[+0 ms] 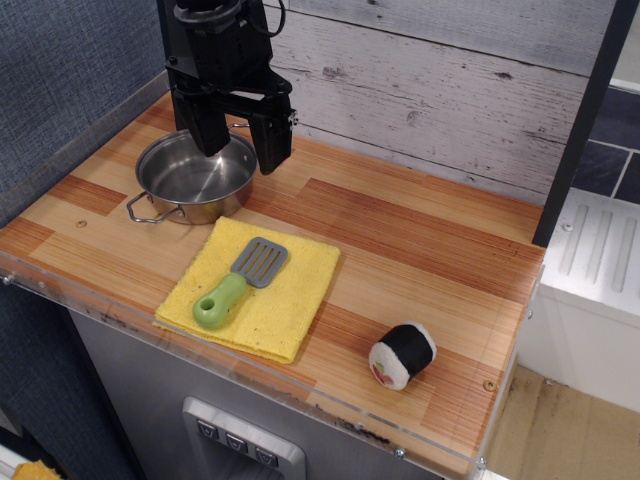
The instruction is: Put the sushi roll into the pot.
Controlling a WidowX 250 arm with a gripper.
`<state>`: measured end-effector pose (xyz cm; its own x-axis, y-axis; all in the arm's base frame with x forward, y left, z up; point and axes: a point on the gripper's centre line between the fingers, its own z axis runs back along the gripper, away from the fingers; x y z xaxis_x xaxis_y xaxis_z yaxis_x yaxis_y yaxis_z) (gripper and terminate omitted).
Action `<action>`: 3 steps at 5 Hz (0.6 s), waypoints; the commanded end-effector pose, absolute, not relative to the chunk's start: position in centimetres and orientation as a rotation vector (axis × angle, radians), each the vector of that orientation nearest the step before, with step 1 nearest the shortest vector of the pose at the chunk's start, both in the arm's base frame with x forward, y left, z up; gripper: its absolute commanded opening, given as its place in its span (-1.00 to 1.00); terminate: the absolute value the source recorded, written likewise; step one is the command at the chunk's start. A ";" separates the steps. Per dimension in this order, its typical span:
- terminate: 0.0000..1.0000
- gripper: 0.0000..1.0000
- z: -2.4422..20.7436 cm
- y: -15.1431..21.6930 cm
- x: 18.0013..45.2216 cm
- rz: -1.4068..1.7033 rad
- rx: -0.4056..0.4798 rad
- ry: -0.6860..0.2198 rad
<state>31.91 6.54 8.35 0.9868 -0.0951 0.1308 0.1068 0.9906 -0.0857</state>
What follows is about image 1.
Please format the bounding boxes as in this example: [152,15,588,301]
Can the black right vertical post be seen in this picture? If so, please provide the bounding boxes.
[532,0,639,247]

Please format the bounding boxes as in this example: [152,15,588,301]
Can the stainless steel pot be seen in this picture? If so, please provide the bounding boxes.
[127,130,258,225]

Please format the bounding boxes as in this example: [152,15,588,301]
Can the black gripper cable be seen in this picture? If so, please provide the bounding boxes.
[247,0,288,37]

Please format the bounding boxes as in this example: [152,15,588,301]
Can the yellow cloth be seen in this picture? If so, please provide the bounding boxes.
[155,217,340,364]

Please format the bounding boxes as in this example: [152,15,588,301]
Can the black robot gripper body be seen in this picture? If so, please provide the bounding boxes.
[166,1,292,103]

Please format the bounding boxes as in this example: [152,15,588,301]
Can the yellow object at corner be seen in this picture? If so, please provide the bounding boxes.
[11,461,62,480]

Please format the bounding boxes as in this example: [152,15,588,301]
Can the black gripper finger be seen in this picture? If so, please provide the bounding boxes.
[173,89,230,157]
[249,95,296,175]

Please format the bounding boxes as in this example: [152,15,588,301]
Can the white appliance with ridges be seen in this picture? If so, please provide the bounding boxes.
[516,189,639,410]

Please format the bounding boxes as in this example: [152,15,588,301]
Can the green handled grey spatula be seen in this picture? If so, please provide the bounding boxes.
[192,237,289,329]

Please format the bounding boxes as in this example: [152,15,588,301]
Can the black white plush sushi roll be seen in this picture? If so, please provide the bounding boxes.
[368,321,437,391]

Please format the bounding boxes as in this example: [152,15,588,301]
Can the silver control panel with buttons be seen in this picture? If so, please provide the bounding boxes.
[182,396,307,479]

